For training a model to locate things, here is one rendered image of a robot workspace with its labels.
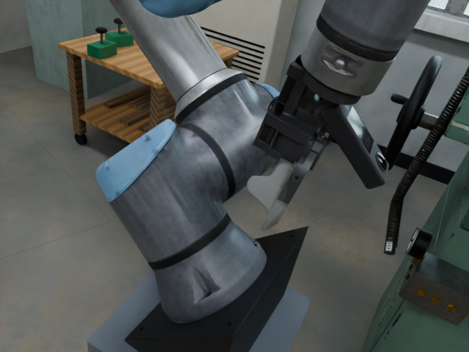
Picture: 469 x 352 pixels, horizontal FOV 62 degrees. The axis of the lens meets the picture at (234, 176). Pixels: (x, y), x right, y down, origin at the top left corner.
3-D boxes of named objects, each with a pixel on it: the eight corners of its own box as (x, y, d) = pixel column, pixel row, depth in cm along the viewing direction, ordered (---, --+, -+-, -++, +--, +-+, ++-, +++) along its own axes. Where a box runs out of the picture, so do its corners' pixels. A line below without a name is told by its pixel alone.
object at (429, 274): (404, 272, 89) (419, 248, 85) (460, 300, 85) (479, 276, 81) (396, 297, 83) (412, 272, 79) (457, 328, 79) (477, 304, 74)
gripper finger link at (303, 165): (277, 195, 51) (310, 137, 50) (289, 202, 51) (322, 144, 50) (274, 198, 47) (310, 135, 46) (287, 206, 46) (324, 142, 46)
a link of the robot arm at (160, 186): (134, 259, 67) (77, 171, 64) (209, 204, 75) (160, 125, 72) (165, 266, 54) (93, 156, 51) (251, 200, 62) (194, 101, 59)
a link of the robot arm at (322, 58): (400, 45, 44) (388, 75, 37) (377, 82, 47) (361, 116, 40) (329, 10, 45) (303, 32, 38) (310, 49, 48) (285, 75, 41)
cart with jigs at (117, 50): (150, 105, 252) (153, 0, 216) (225, 137, 234) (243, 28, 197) (68, 144, 203) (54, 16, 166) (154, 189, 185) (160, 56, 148)
